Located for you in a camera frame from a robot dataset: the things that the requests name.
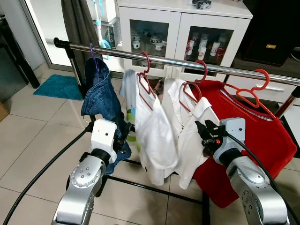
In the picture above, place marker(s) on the brown cardboard box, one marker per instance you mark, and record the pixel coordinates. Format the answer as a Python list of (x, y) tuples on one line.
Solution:
[(3, 111)]

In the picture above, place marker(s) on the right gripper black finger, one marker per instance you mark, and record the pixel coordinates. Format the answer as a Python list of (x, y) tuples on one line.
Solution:
[(202, 128), (206, 142)]

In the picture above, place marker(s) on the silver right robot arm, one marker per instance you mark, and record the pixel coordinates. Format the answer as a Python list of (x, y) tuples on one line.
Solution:
[(255, 187)]

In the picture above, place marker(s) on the white collared shirt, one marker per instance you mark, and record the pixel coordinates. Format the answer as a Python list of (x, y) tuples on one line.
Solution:
[(187, 145)]

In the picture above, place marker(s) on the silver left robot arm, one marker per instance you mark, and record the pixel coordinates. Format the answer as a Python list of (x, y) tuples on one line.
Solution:
[(84, 183)]

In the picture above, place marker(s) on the white low drawer unit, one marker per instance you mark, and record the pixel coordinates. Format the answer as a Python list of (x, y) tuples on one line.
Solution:
[(276, 93)]

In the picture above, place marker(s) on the light blue plastic hanger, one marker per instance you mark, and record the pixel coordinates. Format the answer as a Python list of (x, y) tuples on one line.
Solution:
[(106, 44)]

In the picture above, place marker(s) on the red plastic hanger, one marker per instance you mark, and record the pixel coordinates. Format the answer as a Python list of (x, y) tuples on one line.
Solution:
[(148, 63), (268, 78), (205, 72)]

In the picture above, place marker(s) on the small dark bundle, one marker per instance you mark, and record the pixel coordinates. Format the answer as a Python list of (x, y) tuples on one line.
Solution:
[(201, 3)]

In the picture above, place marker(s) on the teal floor mat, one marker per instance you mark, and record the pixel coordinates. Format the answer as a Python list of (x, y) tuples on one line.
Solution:
[(58, 87)]

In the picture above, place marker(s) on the metal garment rack black frame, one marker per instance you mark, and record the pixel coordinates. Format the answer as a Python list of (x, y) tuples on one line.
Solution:
[(187, 64)]

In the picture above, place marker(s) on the white printed t-shirt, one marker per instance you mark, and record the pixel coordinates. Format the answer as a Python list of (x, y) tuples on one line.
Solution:
[(154, 136)]

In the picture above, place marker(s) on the red t-shirt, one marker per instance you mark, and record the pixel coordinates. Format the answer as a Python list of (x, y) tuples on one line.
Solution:
[(267, 136)]

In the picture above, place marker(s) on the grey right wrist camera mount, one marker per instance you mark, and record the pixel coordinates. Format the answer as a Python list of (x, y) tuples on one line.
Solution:
[(233, 133)]

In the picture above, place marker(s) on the black loudspeaker gold badge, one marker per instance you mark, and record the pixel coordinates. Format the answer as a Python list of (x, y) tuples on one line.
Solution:
[(272, 28)]

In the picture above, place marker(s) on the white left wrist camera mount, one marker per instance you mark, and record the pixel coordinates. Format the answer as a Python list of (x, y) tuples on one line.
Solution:
[(103, 133)]

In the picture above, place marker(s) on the dark grey curtain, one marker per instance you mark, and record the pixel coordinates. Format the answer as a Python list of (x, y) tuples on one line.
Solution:
[(77, 23)]

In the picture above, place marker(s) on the blue denim jeans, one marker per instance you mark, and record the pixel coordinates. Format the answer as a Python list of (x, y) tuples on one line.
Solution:
[(101, 98)]

